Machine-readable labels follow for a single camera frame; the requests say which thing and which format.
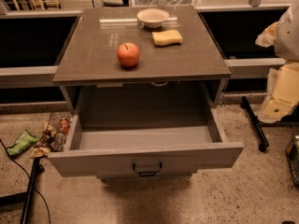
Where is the yellow sponge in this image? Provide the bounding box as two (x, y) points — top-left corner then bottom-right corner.
(151, 30), (182, 47)

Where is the black drawer handle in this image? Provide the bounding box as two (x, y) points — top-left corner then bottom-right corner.
(132, 162), (163, 177)

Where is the wire basket right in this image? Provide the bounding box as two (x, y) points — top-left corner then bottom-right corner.
(285, 132), (299, 189)

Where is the grey top drawer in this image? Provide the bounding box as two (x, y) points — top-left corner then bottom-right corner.
(50, 82), (244, 179)

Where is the grey drawer cabinet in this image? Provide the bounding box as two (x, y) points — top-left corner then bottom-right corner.
(53, 6), (231, 110)

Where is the black stand leg left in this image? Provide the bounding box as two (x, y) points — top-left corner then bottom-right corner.
(0, 158), (43, 224)

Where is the wire basket with snacks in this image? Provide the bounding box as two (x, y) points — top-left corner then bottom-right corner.
(31, 112), (72, 158)

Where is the green snack bag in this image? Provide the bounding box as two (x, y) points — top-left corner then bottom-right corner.
(7, 130), (38, 157)

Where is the white bowl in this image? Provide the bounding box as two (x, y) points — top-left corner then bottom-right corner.
(137, 8), (169, 28)

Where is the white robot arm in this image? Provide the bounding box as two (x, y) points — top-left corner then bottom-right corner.
(255, 0), (299, 123)

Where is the red apple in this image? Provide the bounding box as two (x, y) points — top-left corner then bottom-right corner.
(117, 43), (139, 67)

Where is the black cable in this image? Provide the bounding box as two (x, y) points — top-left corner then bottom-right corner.
(0, 138), (51, 224)

